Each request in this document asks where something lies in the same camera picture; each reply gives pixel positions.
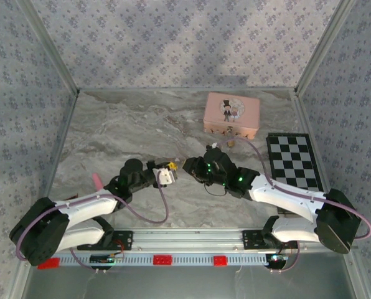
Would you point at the small brass padlock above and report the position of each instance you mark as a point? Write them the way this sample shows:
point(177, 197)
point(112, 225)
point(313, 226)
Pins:
point(231, 143)

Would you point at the pink tin box with couple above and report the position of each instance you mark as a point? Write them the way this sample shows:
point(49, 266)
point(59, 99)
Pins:
point(230, 109)

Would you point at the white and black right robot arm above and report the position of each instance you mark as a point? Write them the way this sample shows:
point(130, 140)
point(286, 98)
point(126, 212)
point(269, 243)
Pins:
point(291, 199)

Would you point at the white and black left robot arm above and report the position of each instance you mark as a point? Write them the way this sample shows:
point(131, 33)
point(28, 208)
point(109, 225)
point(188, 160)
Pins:
point(86, 205)

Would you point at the pale pink plastic cup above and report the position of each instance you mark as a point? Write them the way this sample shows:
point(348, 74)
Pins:
point(97, 182)

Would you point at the small red object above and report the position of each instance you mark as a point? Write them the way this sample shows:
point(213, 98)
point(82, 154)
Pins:
point(71, 197)

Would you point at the black and silver chessboard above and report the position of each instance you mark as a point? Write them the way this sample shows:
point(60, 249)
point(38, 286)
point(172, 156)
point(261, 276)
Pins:
point(293, 162)

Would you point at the red toy brick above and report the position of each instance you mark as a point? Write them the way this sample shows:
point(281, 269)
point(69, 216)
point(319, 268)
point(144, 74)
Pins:
point(48, 263)
point(162, 260)
point(220, 261)

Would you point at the grey metal panel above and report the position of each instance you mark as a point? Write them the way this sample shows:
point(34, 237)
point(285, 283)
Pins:
point(185, 283)

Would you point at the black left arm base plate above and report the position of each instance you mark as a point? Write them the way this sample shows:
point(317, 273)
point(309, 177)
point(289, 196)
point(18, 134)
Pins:
point(123, 240)

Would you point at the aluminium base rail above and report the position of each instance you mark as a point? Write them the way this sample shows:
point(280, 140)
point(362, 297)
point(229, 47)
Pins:
point(185, 240)

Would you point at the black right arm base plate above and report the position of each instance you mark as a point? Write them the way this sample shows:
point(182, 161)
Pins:
point(251, 240)

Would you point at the aluminium frame post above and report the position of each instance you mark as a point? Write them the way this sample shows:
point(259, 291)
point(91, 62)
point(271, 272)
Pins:
point(323, 46)
point(51, 46)

